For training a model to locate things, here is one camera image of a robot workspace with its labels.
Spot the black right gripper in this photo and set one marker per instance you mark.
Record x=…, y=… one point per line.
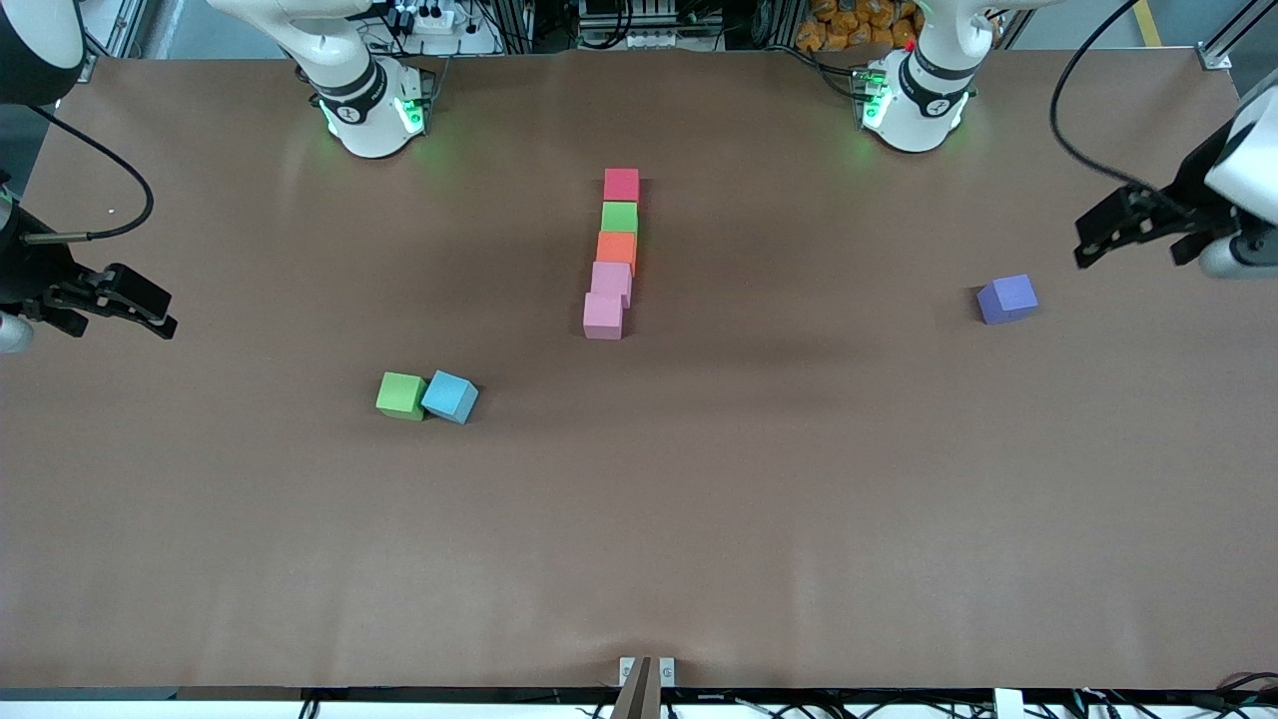
x=22, y=271

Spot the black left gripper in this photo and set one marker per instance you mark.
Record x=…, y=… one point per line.
x=1190, y=186

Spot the pink foam cube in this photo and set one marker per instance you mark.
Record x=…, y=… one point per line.
x=610, y=281
x=602, y=315

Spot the orange foam cube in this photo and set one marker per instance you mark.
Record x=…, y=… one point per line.
x=616, y=248

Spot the green foam cube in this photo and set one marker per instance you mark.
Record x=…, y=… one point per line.
x=619, y=217
x=399, y=394

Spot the red foam cube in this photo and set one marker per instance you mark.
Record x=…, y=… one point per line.
x=621, y=185

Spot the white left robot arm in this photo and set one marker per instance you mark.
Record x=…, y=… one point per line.
x=914, y=110

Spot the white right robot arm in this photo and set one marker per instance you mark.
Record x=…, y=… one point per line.
x=364, y=110

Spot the purple foam cube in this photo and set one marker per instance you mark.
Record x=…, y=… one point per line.
x=1006, y=298

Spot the blue foam cube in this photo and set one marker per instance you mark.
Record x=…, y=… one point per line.
x=449, y=396

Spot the bag of orange fruit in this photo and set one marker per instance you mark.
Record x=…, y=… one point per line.
x=849, y=25

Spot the white power strip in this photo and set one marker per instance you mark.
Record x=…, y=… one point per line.
x=439, y=18

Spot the small white box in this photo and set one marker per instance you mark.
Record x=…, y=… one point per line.
x=1008, y=704

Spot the metal equipment rack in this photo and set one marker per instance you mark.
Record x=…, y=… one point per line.
x=599, y=20

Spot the small metal bracket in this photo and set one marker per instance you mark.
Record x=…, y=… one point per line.
x=667, y=671

